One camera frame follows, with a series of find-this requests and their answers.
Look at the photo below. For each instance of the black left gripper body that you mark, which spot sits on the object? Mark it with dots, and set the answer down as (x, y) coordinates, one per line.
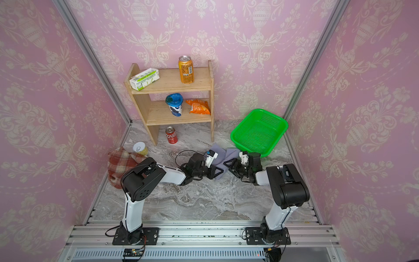
(203, 171)

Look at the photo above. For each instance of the red plaid skirt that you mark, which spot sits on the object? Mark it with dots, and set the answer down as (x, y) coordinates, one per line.
(121, 161)

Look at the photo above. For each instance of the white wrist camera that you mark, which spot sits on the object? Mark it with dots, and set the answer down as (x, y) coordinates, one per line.
(210, 157)
(244, 157)

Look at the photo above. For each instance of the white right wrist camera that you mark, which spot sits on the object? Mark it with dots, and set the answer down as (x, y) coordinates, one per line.
(244, 157)

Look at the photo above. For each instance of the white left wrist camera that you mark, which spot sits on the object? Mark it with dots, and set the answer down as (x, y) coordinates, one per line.
(210, 157)

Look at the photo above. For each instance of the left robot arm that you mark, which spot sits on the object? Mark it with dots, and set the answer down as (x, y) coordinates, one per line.
(140, 182)

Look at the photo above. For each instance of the red cola can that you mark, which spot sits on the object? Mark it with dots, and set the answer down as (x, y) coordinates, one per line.
(171, 135)

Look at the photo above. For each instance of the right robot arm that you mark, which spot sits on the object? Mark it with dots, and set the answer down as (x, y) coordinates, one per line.
(288, 189)

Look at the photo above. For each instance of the green plastic perforated basket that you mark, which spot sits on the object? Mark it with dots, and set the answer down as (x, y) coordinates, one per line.
(260, 131)

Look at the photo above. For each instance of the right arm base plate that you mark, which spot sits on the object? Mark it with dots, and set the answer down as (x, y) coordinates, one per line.
(264, 236)

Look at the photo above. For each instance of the white green tissue box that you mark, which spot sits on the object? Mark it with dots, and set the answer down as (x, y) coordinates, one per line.
(143, 79)

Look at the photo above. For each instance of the orange snack bag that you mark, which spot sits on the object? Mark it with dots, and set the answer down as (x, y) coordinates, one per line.
(198, 106)

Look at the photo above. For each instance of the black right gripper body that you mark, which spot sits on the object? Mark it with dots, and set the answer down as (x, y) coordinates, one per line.
(247, 170)

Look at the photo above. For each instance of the lavender skirt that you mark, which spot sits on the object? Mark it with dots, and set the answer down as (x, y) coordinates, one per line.
(223, 156)

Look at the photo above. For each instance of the wooden two-tier shelf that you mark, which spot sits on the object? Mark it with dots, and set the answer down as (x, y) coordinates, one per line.
(161, 103)

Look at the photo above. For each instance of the aluminium mounting rail frame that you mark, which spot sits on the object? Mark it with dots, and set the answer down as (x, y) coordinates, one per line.
(204, 241)

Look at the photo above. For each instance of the yellow white can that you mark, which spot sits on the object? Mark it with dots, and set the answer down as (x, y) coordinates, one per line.
(140, 148)

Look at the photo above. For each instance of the small black circuit board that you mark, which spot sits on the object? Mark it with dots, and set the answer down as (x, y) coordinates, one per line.
(132, 253)

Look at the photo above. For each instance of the orange drink can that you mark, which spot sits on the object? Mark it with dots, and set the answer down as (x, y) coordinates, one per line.
(186, 69)

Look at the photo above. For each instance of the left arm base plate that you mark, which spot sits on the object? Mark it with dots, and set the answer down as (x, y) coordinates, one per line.
(142, 236)

